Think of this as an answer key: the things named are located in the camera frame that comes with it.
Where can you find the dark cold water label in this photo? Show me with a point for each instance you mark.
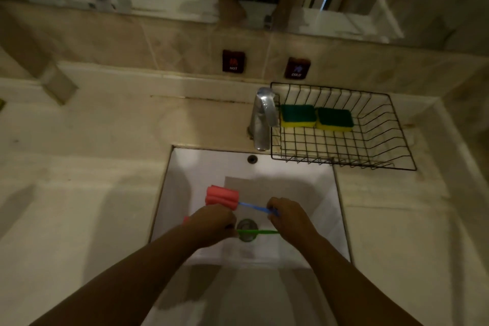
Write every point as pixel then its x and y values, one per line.
pixel 297 68

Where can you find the metal sink drain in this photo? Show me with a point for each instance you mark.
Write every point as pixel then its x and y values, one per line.
pixel 247 236

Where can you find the person's right hand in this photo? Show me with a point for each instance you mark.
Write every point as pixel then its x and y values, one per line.
pixel 292 220

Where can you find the person's left fingers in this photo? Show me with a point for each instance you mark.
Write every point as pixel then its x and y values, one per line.
pixel 231 224

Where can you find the white rectangular sink basin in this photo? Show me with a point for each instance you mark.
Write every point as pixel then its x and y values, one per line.
pixel 244 173

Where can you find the green and yellow sponge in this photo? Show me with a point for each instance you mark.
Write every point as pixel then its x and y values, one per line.
pixel 335 118
pixel 298 115

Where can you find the person's right fingers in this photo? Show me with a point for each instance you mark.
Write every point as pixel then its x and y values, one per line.
pixel 273 209

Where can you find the person's right forearm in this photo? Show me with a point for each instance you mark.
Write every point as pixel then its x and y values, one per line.
pixel 351 283

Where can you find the person's left forearm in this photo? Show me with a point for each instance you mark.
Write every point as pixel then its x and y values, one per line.
pixel 126 283

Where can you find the dark hot water label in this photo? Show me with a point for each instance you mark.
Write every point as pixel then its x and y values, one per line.
pixel 233 61

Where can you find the person's left hand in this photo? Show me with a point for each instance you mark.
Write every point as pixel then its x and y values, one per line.
pixel 212 224

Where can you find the chrome faucet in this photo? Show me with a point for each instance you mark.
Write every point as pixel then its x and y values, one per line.
pixel 263 115

